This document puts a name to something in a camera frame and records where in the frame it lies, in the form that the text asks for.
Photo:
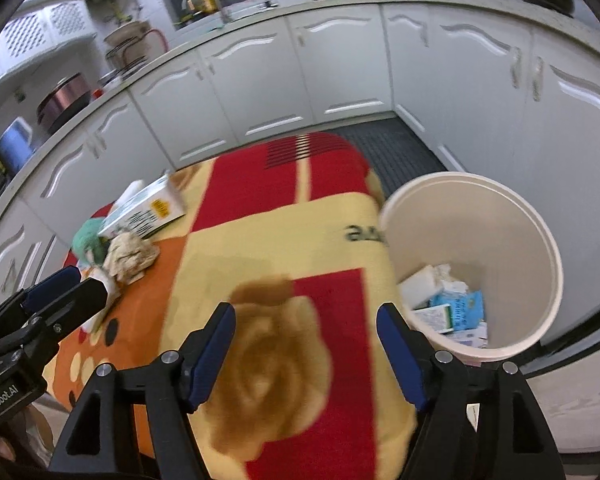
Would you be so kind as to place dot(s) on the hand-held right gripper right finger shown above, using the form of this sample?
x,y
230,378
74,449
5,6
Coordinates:
x,y
400,360

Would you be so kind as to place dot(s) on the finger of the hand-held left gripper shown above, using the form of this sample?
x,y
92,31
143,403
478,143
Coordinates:
x,y
55,280
80,300

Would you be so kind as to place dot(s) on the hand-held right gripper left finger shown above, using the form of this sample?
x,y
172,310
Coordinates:
x,y
212,360

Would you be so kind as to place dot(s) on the white paper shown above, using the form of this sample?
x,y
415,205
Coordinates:
x,y
111,287

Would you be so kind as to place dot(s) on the green cloth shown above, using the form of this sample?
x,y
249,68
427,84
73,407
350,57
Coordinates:
x,y
87,240

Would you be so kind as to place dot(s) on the green white small carton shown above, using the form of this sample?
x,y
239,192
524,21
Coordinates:
x,y
432,317

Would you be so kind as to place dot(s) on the brown paper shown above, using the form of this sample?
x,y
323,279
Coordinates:
x,y
127,257

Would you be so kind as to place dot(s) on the white printed packet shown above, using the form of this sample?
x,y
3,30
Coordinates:
x,y
472,337

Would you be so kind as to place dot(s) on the small white box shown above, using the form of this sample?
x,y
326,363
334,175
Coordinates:
x,y
420,285

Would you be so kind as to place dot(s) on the blue plastic packet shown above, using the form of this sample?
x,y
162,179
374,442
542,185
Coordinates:
x,y
465,310

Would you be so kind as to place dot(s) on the white tissue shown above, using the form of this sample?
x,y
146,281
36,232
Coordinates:
x,y
450,275

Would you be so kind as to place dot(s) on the white milk carton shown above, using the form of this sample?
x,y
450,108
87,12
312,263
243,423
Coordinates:
x,y
150,207

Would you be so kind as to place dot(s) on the white plastic bin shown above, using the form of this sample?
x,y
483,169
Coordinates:
x,y
480,220

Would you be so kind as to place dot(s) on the red yellow printed blanket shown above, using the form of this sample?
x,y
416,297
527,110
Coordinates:
x,y
280,240

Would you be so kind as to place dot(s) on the blue plastic jug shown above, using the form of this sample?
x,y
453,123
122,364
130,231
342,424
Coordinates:
x,y
15,145

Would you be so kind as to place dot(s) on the copper rice cooker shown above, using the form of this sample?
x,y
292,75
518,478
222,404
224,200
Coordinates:
x,y
62,102

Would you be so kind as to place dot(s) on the black ribbed floor mat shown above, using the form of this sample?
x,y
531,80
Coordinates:
x,y
390,150

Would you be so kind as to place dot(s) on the beige clay pot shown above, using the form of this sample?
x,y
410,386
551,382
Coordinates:
x,y
125,37

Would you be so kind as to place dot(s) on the white kitchen base cabinets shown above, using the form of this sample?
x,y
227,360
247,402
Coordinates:
x,y
330,60

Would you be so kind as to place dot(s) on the white lattice wall cabinet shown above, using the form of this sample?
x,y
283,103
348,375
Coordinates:
x,y
30,30

